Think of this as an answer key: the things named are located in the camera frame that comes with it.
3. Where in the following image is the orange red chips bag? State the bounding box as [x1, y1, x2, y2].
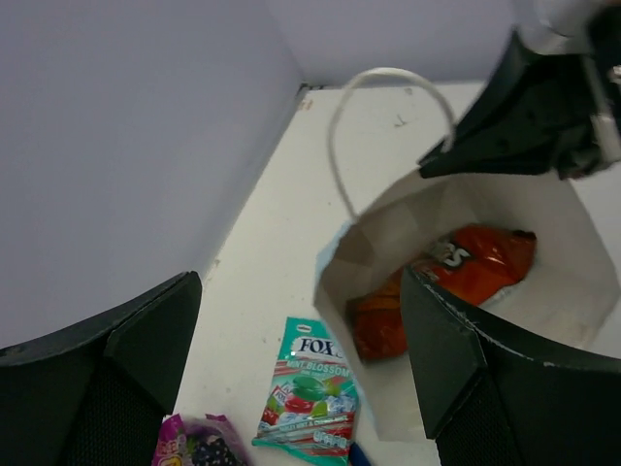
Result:
[346, 224, 538, 361]

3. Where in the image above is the blue red snack packet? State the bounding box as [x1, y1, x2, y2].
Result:
[348, 442, 372, 466]

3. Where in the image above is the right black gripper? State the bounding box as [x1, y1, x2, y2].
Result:
[419, 1, 620, 179]

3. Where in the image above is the green red snack packet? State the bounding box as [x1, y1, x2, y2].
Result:
[251, 316, 359, 465]

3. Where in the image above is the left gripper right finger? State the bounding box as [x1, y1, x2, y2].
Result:
[401, 268, 620, 465]

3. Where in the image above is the light blue paper bag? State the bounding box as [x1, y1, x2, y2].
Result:
[312, 66, 621, 443]

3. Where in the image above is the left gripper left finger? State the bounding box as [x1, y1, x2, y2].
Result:
[1, 272, 202, 465]

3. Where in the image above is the purple snack packet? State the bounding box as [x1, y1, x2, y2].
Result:
[151, 414, 253, 466]

